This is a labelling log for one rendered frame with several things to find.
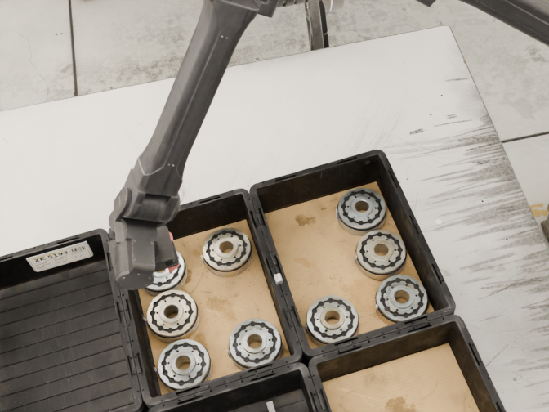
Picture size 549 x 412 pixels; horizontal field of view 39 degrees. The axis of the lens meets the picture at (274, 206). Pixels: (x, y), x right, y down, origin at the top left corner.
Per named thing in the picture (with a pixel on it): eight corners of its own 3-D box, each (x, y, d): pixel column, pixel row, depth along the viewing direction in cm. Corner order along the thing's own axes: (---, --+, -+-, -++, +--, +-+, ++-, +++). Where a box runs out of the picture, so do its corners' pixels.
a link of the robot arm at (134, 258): (179, 189, 119) (126, 181, 115) (188, 255, 114) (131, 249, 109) (150, 229, 128) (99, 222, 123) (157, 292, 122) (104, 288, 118)
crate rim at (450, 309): (247, 191, 165) (247, 185, 163) (381, 153, 167) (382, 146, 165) (305, 363, 144) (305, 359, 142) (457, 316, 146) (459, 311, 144)
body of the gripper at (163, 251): (176, 262, 130) (168, 241, 124) (117, 279, 129) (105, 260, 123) (168, 230, 133) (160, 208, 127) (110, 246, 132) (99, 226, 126)
